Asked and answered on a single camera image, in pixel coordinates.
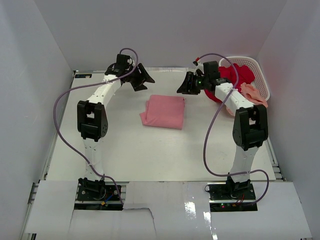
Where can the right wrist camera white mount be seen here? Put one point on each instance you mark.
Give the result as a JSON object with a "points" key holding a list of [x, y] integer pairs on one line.
{"points": [[198, 64]]}

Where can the pink t shirt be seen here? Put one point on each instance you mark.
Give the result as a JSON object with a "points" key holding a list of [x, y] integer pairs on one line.
{"points": [[164, 112]]}

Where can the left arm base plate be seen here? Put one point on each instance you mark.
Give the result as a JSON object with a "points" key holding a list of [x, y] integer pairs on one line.
{"points": [[103, 197]]}

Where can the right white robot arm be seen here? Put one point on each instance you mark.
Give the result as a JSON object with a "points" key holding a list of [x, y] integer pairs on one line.
{"points": [[250, 126]]}

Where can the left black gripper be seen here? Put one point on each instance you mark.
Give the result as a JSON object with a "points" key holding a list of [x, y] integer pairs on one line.
{"points": [[142, 78]]}

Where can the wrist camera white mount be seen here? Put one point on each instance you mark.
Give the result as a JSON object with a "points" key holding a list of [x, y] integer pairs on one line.
{"points": [[198, 64], [131, 62]]}

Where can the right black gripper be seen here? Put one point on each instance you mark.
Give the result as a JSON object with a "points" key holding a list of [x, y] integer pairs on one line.
{"points": [[185, 88]]}

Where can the peach t shirt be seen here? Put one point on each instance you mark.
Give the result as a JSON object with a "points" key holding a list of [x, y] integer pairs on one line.
{"points": [[252, 94]]}

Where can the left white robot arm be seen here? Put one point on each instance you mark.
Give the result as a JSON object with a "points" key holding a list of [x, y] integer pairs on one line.
{"points": [[92, 122]]}

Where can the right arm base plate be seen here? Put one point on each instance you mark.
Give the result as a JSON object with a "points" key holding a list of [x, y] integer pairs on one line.
{"points": [[222, 201]]}

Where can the white plastic basket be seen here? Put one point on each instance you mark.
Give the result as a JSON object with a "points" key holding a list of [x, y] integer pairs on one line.
{"points": [[259, 82]]}

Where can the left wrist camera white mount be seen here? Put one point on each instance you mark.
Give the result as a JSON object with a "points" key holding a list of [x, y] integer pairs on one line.
{"points": [[131, 62]]}

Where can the red t shirt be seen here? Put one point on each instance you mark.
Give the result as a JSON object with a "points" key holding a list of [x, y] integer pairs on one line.
{"points": [[245, 76]]}

